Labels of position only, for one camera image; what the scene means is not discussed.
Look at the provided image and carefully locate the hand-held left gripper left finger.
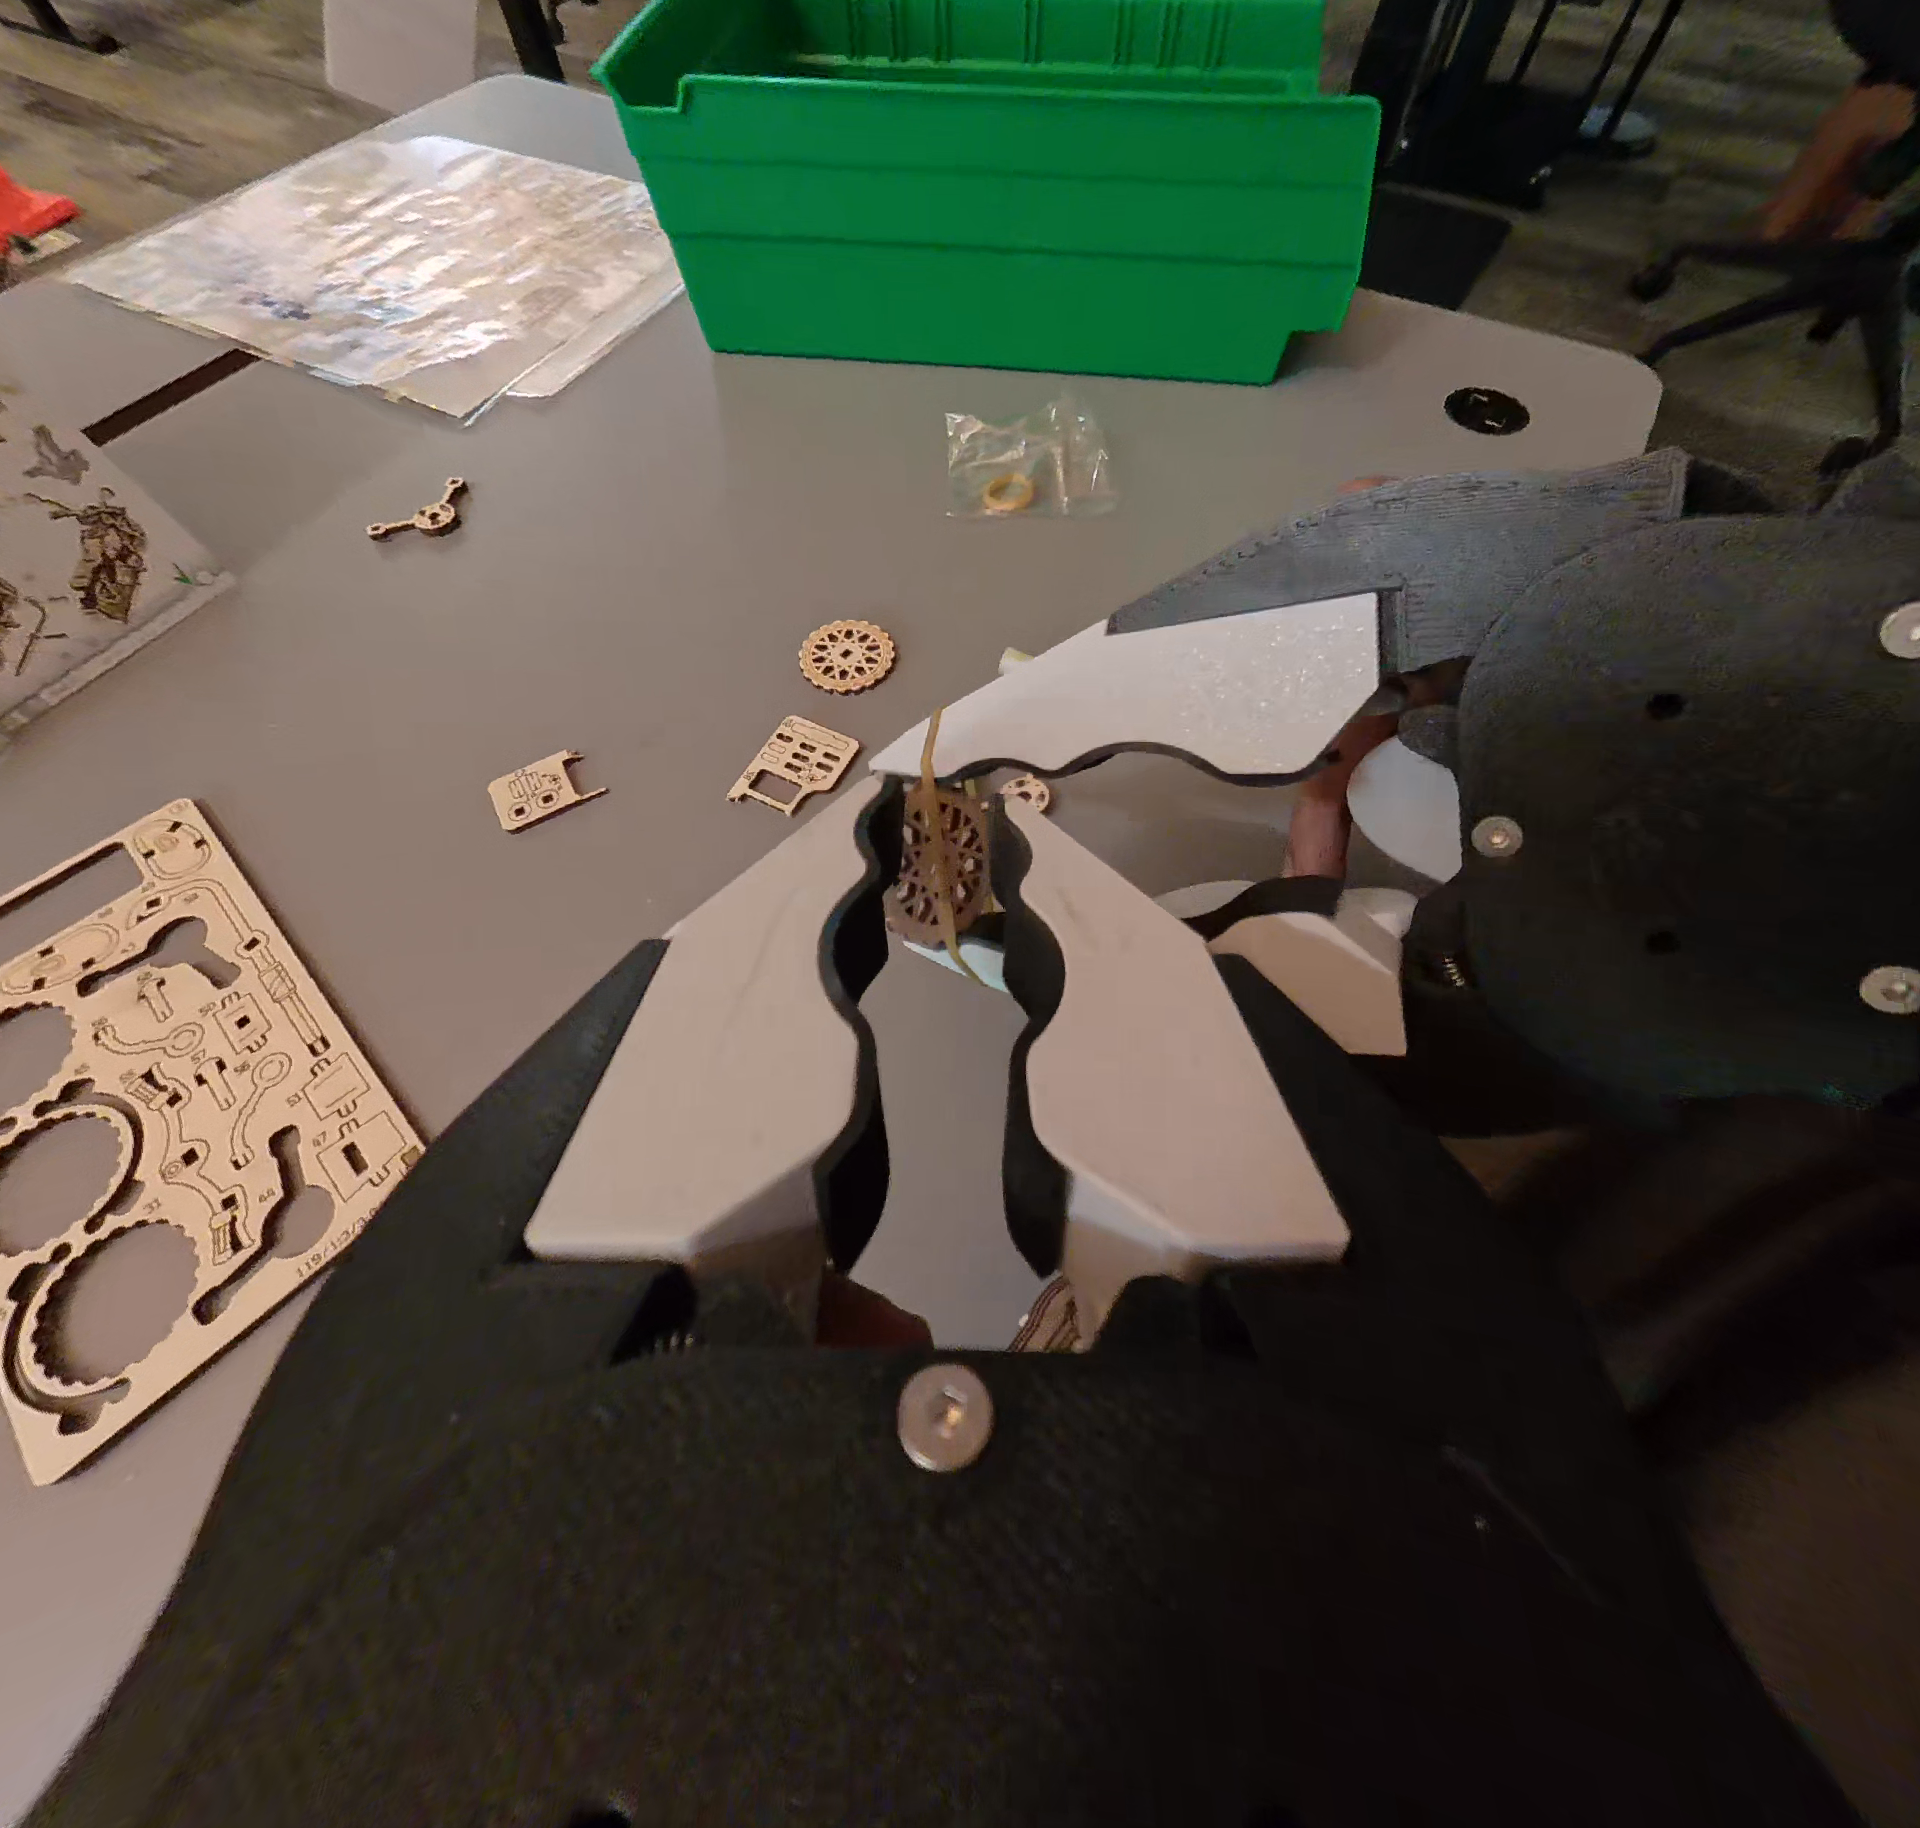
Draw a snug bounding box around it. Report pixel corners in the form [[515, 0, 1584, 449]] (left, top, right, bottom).
[[526, 775, 904, 1277]]

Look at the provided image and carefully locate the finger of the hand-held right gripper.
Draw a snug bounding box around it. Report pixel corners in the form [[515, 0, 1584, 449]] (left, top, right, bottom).
[[1152, 874, 1413, 1062], [868, 588, 1418, 786]]

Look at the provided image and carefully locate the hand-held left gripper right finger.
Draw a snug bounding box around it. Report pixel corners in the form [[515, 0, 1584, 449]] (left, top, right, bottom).
[[996, 798, 1354, 1281]]

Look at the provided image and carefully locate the dark wooden spoked wheel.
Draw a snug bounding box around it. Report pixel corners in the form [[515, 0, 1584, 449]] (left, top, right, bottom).
[[885, 782, 1001, 947]]

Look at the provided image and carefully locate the grey desk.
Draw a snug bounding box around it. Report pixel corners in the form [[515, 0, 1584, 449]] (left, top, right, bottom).
[[0, 73, 1664, 1828]]

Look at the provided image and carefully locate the person's right hand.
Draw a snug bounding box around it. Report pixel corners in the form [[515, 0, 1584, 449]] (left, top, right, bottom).
[[1286, 783, 1358, 884]]

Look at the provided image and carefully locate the small clear plastic bag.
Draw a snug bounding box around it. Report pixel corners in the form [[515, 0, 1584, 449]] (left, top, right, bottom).
[[943, 393, 1121, 522]]

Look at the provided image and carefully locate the slotted wooden panel piece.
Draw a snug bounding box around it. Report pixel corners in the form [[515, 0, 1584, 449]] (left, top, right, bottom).
[[725, 716, 864, 823]]

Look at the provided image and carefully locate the wooden piece with two prongs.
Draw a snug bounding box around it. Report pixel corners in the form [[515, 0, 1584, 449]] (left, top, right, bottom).
[[486, 746, 611, 837]]

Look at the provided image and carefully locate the round wooden gear piece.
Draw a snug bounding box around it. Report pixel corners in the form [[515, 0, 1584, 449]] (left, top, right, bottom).
[[797, 619, 901, 696]]

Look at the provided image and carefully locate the large wooden puzzle sheet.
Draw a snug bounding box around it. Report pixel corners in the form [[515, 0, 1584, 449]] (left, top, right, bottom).
[[0, 798, 428, 1490]]

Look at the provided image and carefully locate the green plastic bin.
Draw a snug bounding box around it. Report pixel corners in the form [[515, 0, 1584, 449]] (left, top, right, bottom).
[[588, 0, 1383, 390]]

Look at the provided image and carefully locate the black office chair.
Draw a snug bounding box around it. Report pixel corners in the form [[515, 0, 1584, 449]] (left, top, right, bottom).
[[1632, 0, 1920, 477]]

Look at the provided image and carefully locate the black metal stand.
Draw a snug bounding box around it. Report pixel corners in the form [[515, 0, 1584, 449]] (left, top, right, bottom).
[[1348, 0, 1744, 211]]

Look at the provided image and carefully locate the printed instruction sheet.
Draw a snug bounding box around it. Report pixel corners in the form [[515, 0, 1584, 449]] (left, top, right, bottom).
[[0, 386, 238, 733]]

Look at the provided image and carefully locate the clear plastic sheet pile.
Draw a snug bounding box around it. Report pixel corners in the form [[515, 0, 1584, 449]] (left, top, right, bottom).
[[63, 132, 689, 428]]

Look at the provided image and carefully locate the red object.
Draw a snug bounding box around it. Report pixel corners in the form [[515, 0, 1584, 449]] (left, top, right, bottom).
[[0, 161, 80, 252]]

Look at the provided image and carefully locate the small wooden bracket piece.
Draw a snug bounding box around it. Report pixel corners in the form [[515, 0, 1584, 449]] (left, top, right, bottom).
[[365, 476, 470, 543]]

